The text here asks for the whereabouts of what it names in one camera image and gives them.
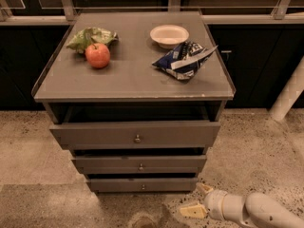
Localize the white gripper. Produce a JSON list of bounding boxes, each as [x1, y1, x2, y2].
[[180, 182, 227, 220]]

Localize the grey bottom drawer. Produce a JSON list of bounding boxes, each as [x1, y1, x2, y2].
[[87, 178, 198, 193]]

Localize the grey drawer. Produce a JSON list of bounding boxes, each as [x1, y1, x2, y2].
[[72, 155, 206, 174], [87, 178, 198, 193], [50, 121, 220, 150]]

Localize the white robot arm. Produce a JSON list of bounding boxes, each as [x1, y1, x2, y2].
[[180, 182, 304, 228]]

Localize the grey middle drawer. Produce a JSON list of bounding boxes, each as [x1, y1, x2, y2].
[[72, 155, 206, 174]]

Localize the grey top drawer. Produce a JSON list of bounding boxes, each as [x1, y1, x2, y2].
[[50, 121, 220, 150]]

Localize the grey drawer cabinet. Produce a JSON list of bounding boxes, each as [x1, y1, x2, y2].
[[32, 11, 235, 182]]

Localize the blue chip bag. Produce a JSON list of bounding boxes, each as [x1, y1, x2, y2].
[[153, 41, 218, 81]]

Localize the white pillar leg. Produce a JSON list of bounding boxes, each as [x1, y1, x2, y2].
[[270, 56, 304, 122]]

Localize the white bowl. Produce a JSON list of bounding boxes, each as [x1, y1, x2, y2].
[[150, 25, 189, 49]]

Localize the red apple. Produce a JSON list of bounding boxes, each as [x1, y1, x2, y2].
[[85, 43, 110, 68]]

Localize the green crumpled chip bag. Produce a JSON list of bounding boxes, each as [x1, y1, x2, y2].
[[66, 28, 118, 54]]

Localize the dark wall cabinets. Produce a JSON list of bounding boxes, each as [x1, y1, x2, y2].
[[0, 25, 304, 110]]

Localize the metal railing frame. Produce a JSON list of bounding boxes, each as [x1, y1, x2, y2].
[[0, 0, 304, 26]]

